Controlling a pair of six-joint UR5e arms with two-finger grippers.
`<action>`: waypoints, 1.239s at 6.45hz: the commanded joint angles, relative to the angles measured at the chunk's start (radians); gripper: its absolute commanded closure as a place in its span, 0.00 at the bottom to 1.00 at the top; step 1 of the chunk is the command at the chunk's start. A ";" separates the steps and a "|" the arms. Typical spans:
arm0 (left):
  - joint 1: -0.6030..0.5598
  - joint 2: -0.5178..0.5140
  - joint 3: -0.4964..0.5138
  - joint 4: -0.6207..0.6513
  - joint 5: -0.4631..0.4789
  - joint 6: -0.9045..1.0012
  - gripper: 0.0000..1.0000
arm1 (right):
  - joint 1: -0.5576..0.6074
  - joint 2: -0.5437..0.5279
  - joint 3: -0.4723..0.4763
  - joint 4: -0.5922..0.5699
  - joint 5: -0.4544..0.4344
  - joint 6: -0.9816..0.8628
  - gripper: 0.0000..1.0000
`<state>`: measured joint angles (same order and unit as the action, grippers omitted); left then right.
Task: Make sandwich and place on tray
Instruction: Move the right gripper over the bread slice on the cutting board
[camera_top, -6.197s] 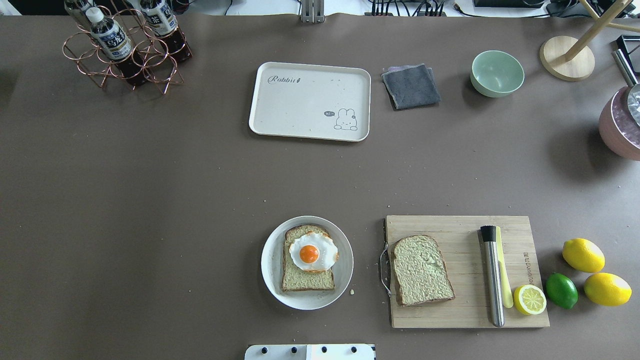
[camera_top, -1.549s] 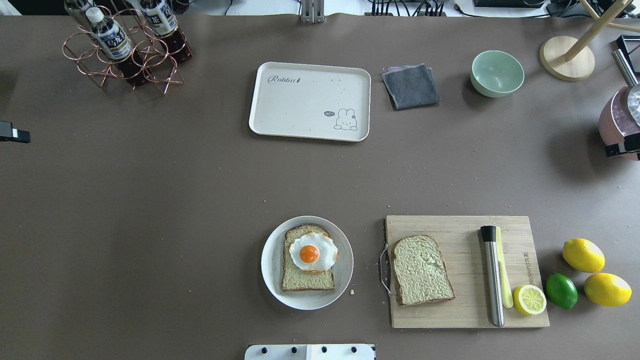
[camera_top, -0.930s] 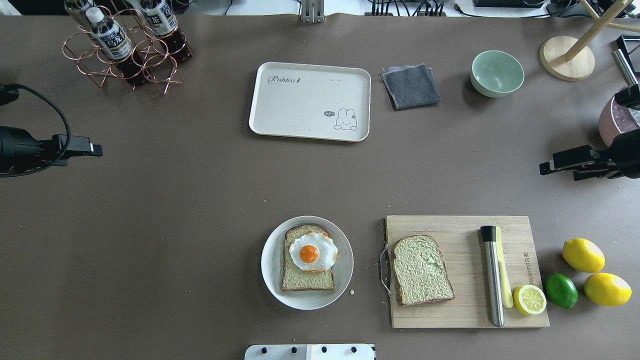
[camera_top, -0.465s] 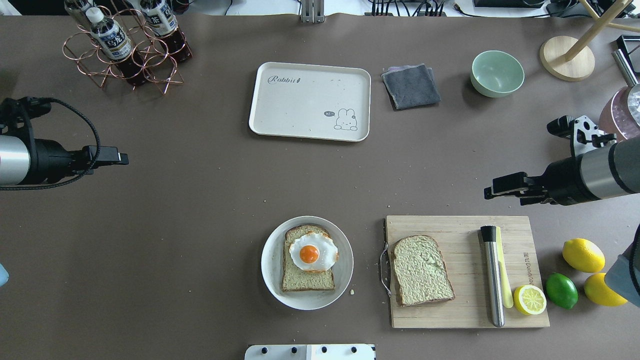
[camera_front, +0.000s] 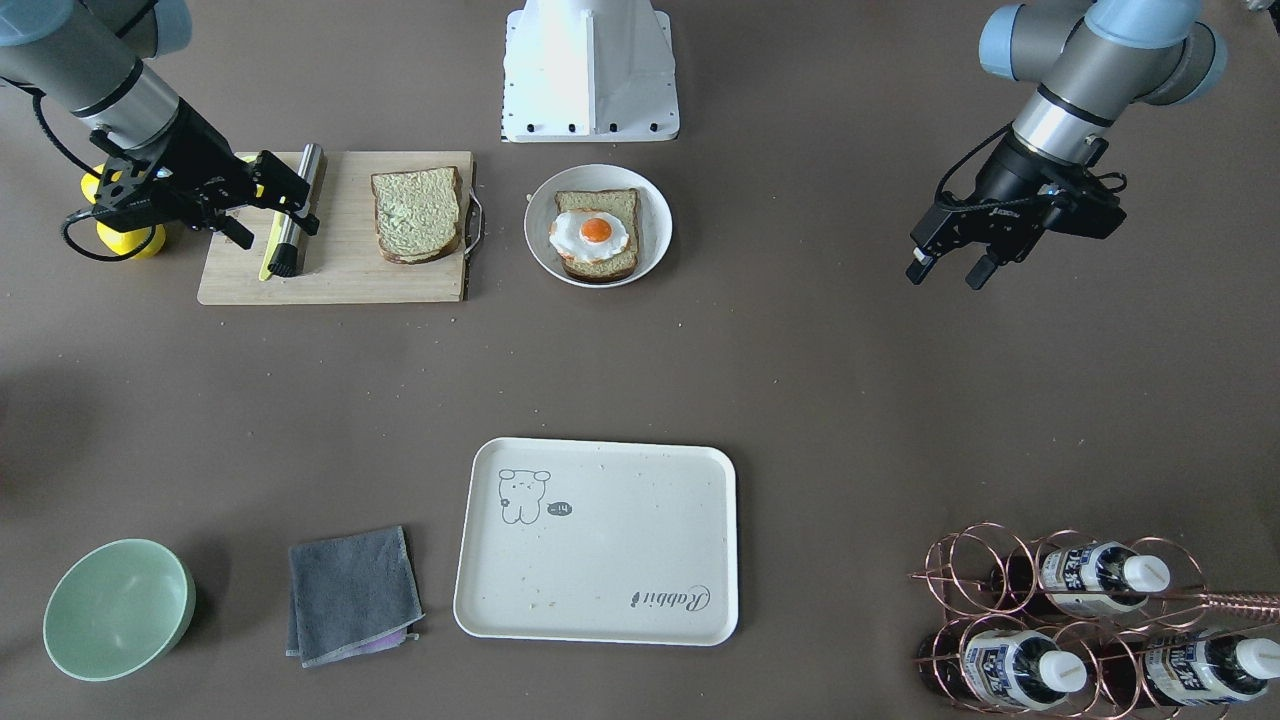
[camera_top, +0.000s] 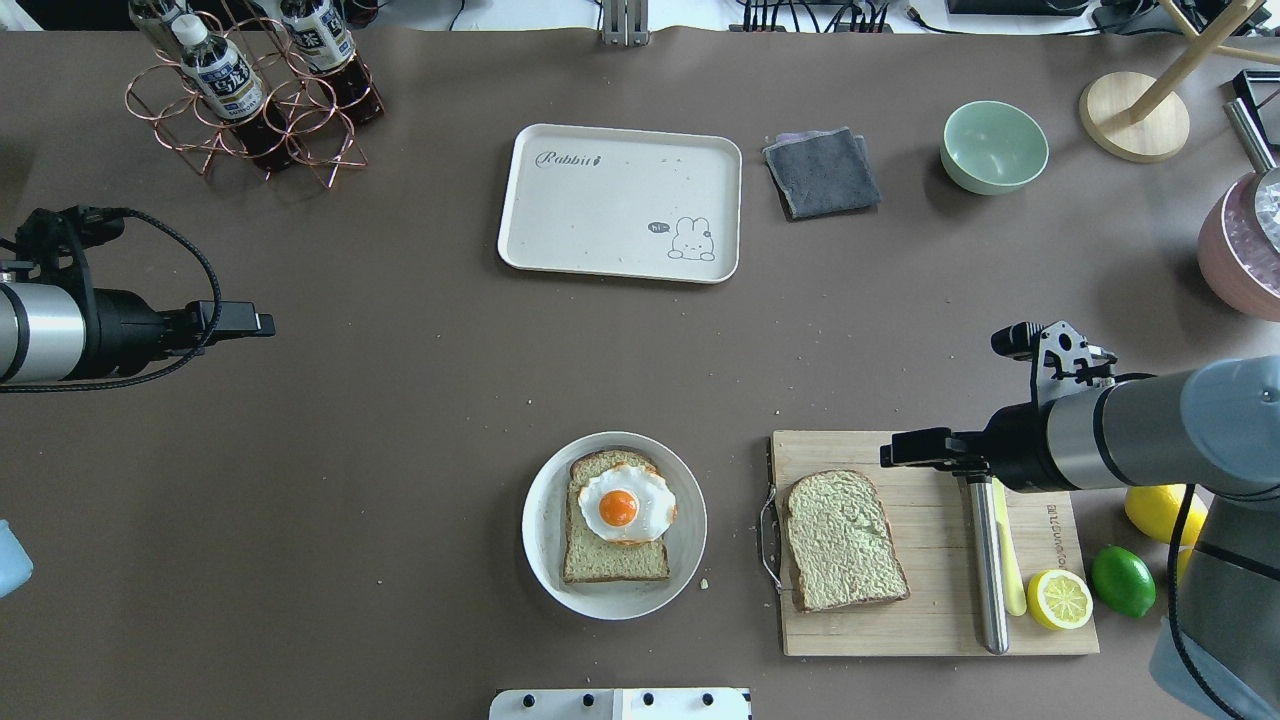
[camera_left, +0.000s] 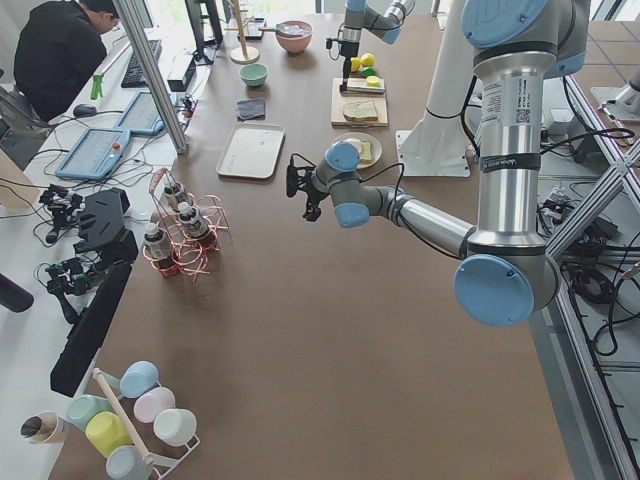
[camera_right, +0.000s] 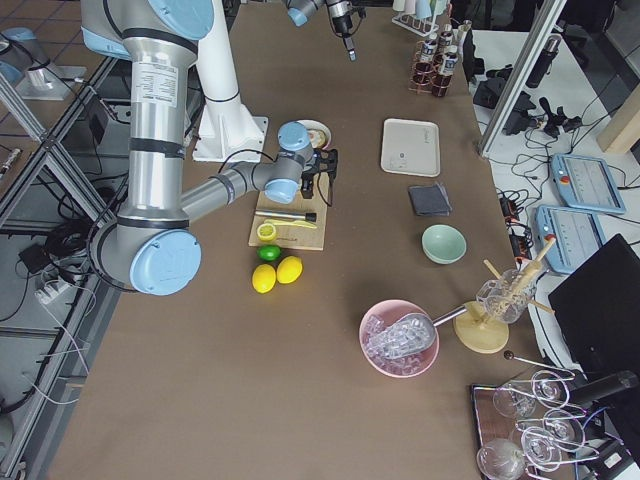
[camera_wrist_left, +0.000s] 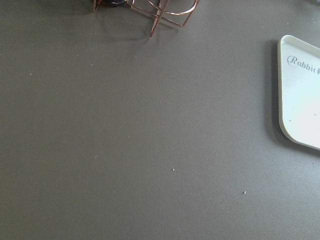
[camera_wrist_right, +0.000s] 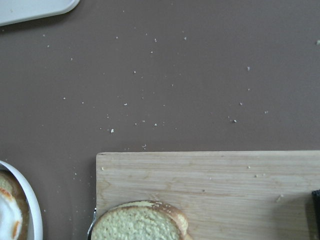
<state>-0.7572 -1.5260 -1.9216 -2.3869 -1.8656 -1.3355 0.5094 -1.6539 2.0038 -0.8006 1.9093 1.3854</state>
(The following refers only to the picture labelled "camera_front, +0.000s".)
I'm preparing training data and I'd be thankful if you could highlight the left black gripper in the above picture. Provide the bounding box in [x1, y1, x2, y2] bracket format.
[906, 132, 1128, 291]

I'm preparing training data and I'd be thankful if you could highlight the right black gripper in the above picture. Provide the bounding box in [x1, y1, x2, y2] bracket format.
[90, 100, 320, 250]

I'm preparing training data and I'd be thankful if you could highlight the bread slice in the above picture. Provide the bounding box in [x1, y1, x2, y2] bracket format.
[370, 167, 463, 265]
[554, 188, 640, 283]

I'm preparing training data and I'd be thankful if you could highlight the white round plate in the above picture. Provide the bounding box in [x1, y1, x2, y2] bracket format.
[524, 163, 673, 290]

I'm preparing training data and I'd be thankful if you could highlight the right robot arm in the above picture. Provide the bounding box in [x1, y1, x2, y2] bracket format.
[1, 1, 320, 249]

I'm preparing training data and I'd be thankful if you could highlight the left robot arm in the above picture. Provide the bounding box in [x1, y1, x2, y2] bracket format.
[906, 1, 1228, 290]

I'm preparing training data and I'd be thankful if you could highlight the cream rabbit tray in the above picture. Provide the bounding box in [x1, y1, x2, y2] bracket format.
[453, 437, 740, 647]

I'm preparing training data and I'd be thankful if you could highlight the yellow plastic knife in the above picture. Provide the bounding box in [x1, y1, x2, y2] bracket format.
[259, 213, 291, 282]

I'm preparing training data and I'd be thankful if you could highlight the wooden cutting board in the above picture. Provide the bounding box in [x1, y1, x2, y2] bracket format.
[197, 151, 474, 306]

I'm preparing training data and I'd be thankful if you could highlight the yellow lemon lower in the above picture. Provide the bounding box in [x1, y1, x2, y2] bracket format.
[95, 222, 166, 259]

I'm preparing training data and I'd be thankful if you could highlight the yellow lemon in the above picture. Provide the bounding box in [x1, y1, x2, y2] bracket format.
[95, 222, 166, 259]
[81, 161, 129, 214]

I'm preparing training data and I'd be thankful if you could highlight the yellow lemon upper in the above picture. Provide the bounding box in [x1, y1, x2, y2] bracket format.
[81, 161, 129, 214]

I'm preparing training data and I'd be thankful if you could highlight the fried egg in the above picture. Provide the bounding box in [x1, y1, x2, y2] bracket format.
[548, 210, 631, 264]

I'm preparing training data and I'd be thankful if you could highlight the bread slice under egg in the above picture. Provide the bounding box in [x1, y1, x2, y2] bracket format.
[554, 188, 640, 283]

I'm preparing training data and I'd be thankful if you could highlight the tea bottle upper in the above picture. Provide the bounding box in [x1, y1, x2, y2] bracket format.
[986, 541, 1172, 621]

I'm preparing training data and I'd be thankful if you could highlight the tea bottle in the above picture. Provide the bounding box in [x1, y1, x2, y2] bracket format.
[986, 541, 1172, 621]
[1096, 630, 1279, 708]
[915, 629, 1091, 711]

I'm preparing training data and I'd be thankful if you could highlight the grey folded cloth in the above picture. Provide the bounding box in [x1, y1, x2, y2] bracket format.
[285, 525, 424, 667]

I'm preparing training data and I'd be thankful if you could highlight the mint green bowl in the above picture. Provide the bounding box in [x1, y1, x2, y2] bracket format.
[42, 538, 197, 682]

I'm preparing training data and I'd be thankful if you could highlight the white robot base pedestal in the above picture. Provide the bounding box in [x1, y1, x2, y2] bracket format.
[500, 1, 681, 143]

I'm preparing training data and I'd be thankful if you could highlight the copper wire bottle rack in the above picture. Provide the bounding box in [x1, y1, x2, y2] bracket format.
[915, 521, 1277, 719]

